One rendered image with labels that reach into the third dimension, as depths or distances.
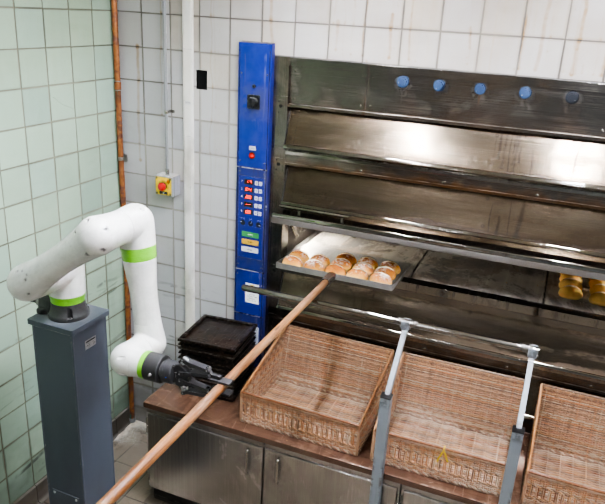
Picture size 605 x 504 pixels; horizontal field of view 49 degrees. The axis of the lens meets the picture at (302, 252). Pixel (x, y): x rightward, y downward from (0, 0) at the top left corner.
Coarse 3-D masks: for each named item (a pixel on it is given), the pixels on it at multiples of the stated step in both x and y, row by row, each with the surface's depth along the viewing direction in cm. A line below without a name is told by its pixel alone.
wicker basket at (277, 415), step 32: (288, 352) 323; (320, 352) 317; (352, 352) 311; (384, 352) 306; (256, 384) 300; (288, 384) 320; (320, 384) 317; (352, 384) 311; (384, 384) 298; (256, 416) 288; (288, 416) 281; (320, 416) 274; (352, 416) 298; (352, 448) 273
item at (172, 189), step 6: (156, 174) 320; (162, 174) 321; (174, 174) 322; (156, 180) 320; (162, 180) 319; (174, 180) 319; (156, 186) 321; (168, 186) 318; (174, 186) 320; (156, 192) 322; (162, 192) 321; (168, 192) 320; (174, 192) 320
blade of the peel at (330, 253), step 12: (312, 252) 323; (324, 252) 324; (336, 252) 325; (348, 252) 326; (276, 264) 303; (288, 264) 300; (408, 264) 315; (336, 276) 293; (348, 276) 291; (396, 276) 300; (384, 288) 286
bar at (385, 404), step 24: (264, 288) 282; (360, 312) 266; (456, 336) 253; (480, 336) 250; (528, 360) 244; (528, 384) 240; (384, 408) 249; (384, 432) 252; (384, 456) 257; (504, 480) 239
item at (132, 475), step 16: (320, 288) 277; (304, 304) 261; (288, 320) 247; (272, 336) 235; (256, 352) 224; (240, 368) 213; (208, 400) 195; (192, 416) 188; (176, 432) 180; (160, 448) 174; (144, 464) 167; (128, 480) 161; (112, 496) 156
